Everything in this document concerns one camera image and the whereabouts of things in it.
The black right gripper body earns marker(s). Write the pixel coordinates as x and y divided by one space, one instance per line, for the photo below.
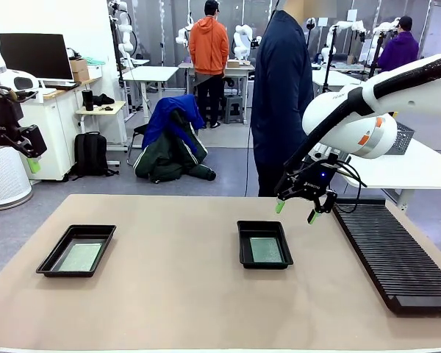
312 182

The small wooden top side table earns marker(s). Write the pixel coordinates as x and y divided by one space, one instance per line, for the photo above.
103 109

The black cloth bundle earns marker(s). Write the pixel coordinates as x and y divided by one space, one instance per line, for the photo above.
103 100

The black tumbler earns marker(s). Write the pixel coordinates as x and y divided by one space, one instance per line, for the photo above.
87 100

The black ESD tray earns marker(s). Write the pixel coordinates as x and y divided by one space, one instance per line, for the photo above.
103 231
244 246

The white cabinet with wooden top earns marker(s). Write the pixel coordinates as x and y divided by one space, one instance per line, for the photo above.
59 121

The green circuit board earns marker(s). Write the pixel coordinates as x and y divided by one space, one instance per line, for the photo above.
266 250
82 257

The person in purple hoodie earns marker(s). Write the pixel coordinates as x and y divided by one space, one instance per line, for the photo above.
400 49

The black computer monitor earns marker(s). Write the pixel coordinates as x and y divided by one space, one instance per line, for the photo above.
36 55

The person in orange hoodie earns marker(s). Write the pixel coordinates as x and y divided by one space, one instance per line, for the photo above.
208 44

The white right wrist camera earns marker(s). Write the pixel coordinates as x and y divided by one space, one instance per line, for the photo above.
327 150

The cardboard box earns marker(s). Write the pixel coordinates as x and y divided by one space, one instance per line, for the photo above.
79 70

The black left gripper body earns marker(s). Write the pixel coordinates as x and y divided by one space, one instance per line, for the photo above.
0 121

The grey mesh basket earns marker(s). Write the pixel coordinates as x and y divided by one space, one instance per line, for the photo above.
404 138

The grey background workbench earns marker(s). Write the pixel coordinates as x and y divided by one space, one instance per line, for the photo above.
242 70

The black backpack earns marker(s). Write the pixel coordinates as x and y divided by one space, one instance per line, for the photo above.
91 154

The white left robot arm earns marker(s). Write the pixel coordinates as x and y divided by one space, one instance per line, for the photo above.
11 77

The person in navy jacket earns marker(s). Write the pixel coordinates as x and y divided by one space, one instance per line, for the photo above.
279 92

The white side table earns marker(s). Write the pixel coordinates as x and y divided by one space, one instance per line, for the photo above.
400 173

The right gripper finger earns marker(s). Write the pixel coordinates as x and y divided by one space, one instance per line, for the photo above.
287 189
325 202

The grey plastic stool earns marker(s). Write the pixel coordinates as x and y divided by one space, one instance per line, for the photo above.
234 108

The white background desk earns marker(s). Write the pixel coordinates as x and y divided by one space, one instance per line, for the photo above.
148 73

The black slotted board rack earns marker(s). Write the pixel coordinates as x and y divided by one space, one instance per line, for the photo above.
397 264

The chair with draped jackets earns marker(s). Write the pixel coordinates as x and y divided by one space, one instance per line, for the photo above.
172 143

